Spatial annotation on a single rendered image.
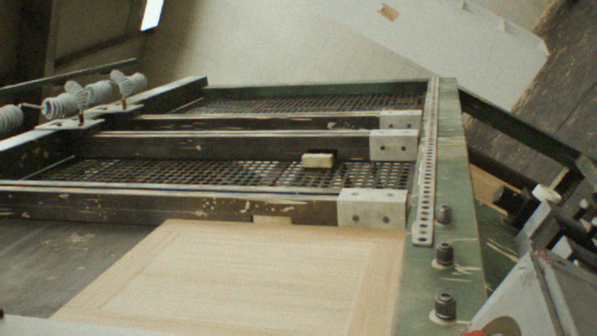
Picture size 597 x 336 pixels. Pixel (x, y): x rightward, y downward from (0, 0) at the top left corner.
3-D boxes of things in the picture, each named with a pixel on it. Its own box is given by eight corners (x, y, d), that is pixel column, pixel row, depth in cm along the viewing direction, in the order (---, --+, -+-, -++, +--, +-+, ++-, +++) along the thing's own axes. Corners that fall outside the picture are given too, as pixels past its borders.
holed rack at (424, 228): (432, 247, 77) (432, 244, 77) (412, 245, 78) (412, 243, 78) (439, 77, 228) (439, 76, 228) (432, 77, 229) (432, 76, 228)
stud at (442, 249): (453, 268, 71) (454, 249, 70) (435, 267, 72) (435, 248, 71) (453, 260, 73) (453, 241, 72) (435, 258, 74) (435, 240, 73)
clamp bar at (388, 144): (417, 163, 131) (417, 70, 123) (42, 158, 163) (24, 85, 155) (418, 152, 140) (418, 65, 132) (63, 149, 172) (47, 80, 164)
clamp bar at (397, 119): (420, 139, 152) (420, 59, 145) (89, 139, 184) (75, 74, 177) (421, 130, 161) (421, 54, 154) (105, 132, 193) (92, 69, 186)
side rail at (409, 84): (428, 105, 225) (428, 80, 222) (204, 109, 255) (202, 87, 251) (428, 101, 232) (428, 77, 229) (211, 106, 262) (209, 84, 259)
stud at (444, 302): (456, 324, 59) (456, 301, 58) (433, 322, 60) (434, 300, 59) (455, 311, 61) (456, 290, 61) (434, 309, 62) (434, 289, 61)
